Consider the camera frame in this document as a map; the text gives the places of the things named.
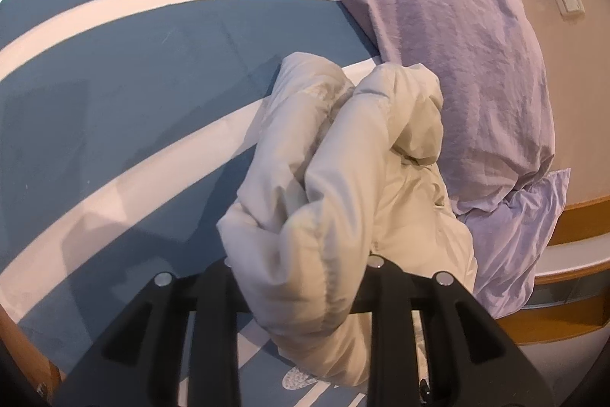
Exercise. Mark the purple pillow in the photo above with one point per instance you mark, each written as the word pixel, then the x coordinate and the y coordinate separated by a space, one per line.
pixel 443 44

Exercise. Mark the beige puffer jacket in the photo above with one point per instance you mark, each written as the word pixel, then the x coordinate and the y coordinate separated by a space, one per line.
pixel 333 197

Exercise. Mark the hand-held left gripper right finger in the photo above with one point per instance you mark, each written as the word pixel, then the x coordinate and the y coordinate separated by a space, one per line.
pixel 387 292

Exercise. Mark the blue white-striped bed sheet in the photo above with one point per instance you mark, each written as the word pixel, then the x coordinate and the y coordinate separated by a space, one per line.
pixel 119 78

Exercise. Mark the wooden headboard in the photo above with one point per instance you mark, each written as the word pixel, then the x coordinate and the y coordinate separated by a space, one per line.
pixel 572 307

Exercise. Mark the purple duvet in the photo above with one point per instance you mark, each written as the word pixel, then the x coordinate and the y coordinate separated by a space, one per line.
pixel 514 245

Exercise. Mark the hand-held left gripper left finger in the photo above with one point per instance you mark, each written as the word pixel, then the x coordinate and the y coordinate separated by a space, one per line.
pixel 214 292

